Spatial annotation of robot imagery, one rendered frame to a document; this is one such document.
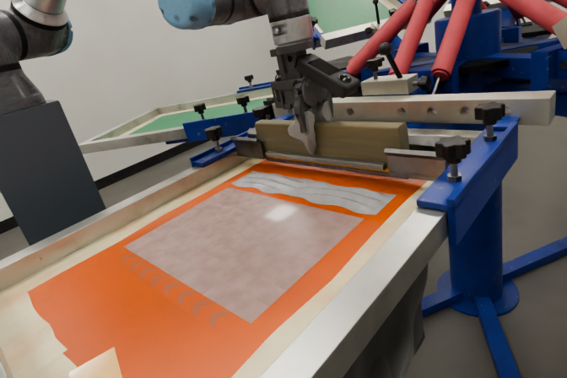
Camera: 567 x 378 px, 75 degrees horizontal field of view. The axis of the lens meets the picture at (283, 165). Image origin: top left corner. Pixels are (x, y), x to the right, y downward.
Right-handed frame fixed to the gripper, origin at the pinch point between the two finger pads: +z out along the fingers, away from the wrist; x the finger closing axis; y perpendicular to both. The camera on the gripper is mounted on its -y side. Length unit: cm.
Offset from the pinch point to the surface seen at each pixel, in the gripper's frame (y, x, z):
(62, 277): 18, 47, 6
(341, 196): -9.8, 8.9, 5.5
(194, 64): 380, -224, 2
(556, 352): -32, -65, 101
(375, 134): -13.4, 1.3, -3.1
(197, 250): 2.4, 31.4, 5.9
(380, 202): -17.3, 8.6, 5.6
